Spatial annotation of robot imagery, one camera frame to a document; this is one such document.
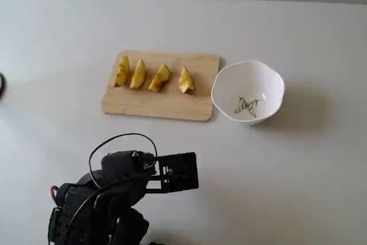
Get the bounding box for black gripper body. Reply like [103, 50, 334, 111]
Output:
[100, 150, 159, 190]

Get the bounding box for red white servo wire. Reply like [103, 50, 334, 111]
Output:
[49, 185, 61, 208]

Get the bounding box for narrow apple slice brown streaks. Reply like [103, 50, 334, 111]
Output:
[114, 55, 130, 88]

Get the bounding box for wooden cutting board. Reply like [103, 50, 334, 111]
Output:
[100, 50, 221, 122]

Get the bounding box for apple slice with brown edge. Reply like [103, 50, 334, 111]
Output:
[148, 63, 170, 93]

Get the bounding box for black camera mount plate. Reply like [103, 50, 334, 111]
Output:
[145, 151, 200, 195]

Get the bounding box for black object at table edge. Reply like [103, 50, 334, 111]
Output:
[0, 73, 7, 100]

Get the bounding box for notched apple slice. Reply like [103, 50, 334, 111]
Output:
[178, 66, 195, 95]

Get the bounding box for pale yellow apple slice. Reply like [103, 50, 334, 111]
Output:
[130, 59, 147, 90]

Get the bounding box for white bowl butterfly print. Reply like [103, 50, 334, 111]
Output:
[210, 60, 285, 126]

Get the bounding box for black cable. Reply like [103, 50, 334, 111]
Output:
[89, 133, 158, 190]

